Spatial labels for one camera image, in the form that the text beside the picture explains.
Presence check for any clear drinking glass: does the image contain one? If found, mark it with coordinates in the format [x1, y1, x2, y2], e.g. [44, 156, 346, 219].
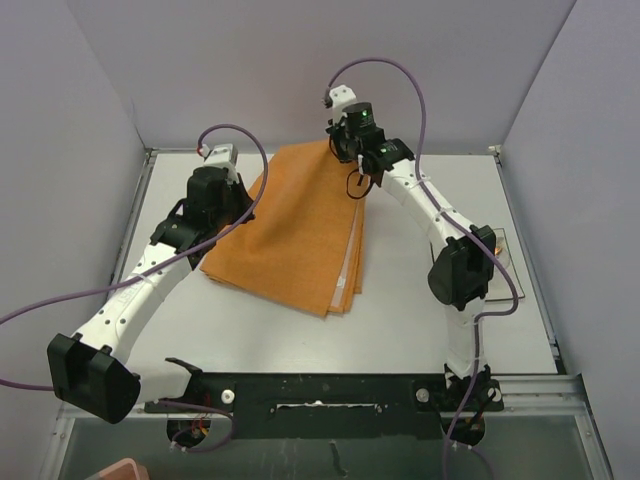
[494, 228, 513, 270]

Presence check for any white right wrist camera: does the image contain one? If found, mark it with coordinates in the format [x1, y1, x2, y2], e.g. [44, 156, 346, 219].
[322, 85, 357, 109]

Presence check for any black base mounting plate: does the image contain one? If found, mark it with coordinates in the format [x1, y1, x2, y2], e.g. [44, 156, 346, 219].
[144, 372, 504, 442]

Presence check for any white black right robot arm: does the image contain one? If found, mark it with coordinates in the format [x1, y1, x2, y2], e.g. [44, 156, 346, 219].
[325, 99, 496, 409]

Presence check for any orange cloth napkin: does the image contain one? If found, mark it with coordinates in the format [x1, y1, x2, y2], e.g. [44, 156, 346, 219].
[201, 140, 365, 317]

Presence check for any white square plate black rim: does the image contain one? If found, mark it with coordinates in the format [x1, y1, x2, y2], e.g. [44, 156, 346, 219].
[482, 227, 527, 304]

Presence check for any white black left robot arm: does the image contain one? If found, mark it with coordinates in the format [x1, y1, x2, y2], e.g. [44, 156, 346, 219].
[47, 162, 253, 424]

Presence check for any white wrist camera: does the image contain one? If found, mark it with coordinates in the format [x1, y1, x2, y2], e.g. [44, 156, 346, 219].
[322, 85, 357, 109]
[199, 144, 238, 173]

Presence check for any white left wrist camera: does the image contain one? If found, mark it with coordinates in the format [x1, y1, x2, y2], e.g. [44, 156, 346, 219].
[199, 144, 238, 173]

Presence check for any pink plastic bin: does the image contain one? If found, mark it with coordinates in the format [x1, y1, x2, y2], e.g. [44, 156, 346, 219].
[87, 458, 150, 480]

